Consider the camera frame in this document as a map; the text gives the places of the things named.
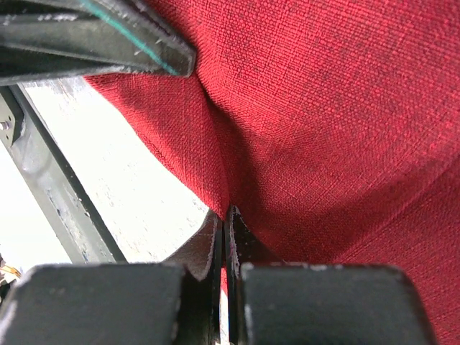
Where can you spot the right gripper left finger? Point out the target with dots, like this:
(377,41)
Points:
(171,302)

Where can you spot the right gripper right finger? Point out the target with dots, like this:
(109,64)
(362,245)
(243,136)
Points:
(271,301)

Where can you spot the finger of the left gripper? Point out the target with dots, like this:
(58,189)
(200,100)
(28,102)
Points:
(43,40)

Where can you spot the red cloth napkin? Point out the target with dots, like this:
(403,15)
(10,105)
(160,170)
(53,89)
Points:
(332,125)

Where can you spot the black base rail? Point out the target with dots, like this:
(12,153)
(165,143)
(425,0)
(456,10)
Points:
(66,205)

